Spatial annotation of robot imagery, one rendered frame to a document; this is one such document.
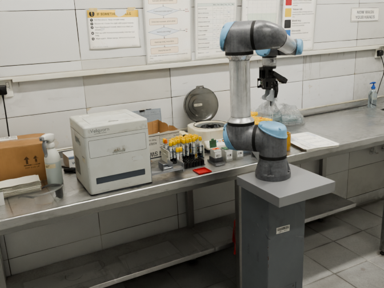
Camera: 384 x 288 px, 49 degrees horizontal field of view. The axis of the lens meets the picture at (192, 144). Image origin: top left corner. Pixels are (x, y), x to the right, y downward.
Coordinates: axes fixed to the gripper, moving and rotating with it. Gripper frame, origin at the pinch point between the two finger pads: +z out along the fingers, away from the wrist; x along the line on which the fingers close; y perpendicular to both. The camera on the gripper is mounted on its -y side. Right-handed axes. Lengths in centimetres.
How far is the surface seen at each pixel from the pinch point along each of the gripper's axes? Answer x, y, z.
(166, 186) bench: 17, 69, 27
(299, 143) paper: 1.7, -17.5, 24.3
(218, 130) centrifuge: -16.9, 23.8, 14.6
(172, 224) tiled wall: -52, 41, 84
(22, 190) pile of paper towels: -3, 128, 23
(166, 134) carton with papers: -17, 55, 12
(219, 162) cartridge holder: 7.0, 36.6, 24.2
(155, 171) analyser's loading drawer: 11, 72, 21
